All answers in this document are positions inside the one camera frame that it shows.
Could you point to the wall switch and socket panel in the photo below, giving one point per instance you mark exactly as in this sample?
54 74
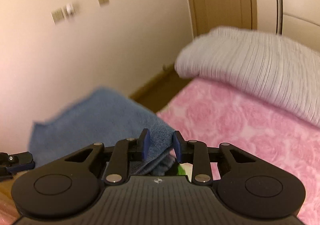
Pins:
66 12

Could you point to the white wardrobe with black lines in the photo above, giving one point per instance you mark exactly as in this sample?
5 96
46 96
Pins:
296 19

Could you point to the green folded garment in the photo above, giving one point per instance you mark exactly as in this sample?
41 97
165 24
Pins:
180 170

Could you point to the cream folded garment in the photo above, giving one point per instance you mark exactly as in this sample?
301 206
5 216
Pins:
187 170

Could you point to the striped grey pink duvet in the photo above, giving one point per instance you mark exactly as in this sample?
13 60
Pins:
269 67

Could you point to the pink floral bed blanket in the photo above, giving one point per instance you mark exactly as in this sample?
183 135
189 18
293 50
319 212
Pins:
214 113

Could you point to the blue denim jeans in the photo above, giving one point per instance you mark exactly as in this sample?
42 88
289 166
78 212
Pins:
104 116

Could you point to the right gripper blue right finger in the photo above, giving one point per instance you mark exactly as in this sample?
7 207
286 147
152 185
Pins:
195 153

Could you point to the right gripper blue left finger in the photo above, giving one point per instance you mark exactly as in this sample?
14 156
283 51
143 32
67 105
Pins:
120 156

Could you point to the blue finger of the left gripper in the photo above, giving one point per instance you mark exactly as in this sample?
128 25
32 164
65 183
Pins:
5 176
17 162

